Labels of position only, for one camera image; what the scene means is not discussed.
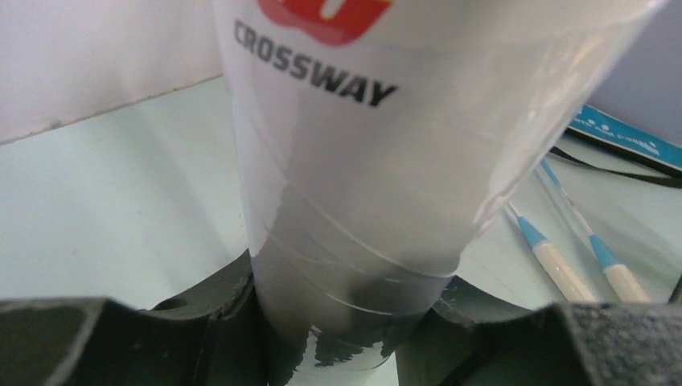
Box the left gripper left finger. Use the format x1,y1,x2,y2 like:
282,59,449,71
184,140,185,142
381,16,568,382
1,253,267,385

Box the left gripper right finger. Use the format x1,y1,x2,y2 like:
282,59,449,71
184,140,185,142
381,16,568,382
396,278,681,385

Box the white shuttlecock tube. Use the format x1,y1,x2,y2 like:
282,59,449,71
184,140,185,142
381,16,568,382
212,0,665,385

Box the blue badminton racket left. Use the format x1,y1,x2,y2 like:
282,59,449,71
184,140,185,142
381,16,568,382
507,203,597,302

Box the blue badminton racket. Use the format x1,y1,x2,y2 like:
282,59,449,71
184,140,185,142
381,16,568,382
507,203,597,302
540,158,651,303

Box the blue badminton racket right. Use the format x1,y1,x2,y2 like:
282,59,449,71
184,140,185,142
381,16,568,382
540,158,651,303

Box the blue racket cover bag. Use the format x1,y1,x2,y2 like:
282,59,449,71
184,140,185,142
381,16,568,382
549,105,681,189

